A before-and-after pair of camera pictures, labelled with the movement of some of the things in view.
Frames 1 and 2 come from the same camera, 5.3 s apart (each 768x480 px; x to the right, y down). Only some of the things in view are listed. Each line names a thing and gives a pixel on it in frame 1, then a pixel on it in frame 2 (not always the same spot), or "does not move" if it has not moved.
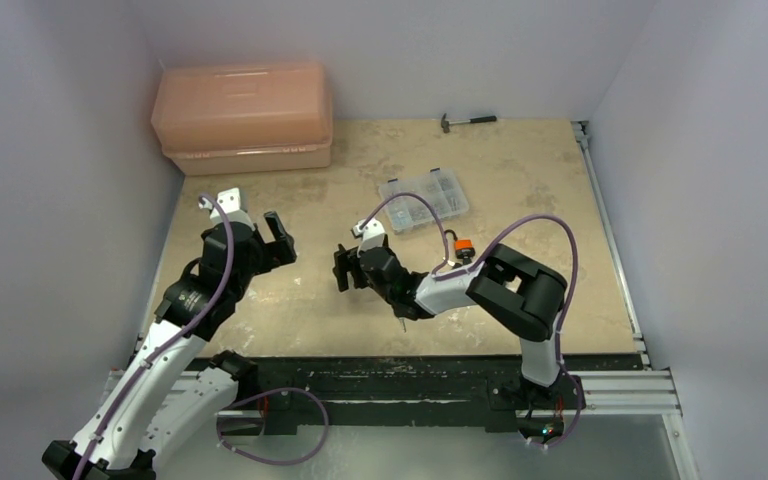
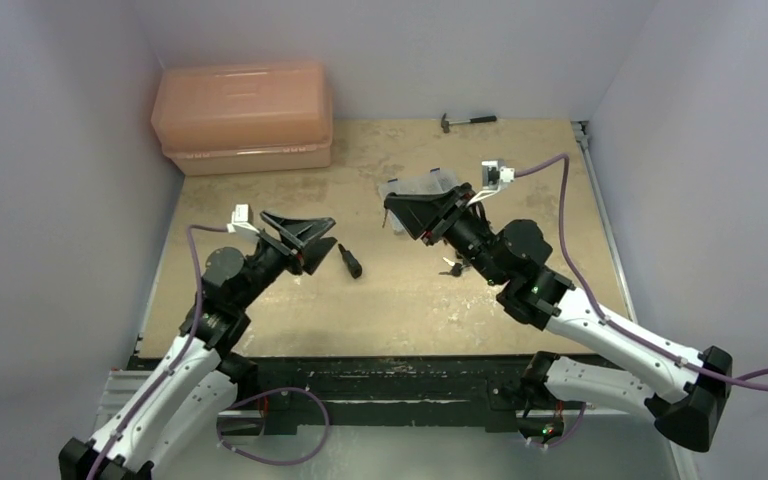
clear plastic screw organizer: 438,186 does not move
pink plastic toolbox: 244,117 does not move
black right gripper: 352,267 -> 449,216
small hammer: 479,119 does not move
